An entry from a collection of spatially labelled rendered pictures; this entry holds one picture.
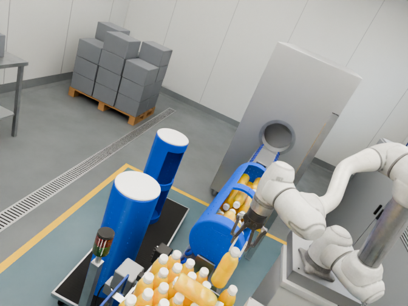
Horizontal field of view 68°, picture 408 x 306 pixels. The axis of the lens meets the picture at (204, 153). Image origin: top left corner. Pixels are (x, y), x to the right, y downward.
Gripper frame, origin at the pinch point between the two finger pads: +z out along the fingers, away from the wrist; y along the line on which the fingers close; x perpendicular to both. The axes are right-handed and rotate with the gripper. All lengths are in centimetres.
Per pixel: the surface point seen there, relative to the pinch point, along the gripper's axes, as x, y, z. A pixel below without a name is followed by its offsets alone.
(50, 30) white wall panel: -267, 374, 43
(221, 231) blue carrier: -19.1, 9.2, 12.0
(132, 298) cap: 31.0, 25.2, 20.5
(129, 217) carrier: -24, 60, 41
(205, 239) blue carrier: -18.7, 14.6, 21.2
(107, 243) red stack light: 28, 43, 7
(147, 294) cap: 26.4, 21.7, 20.6
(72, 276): -25, 86, 116
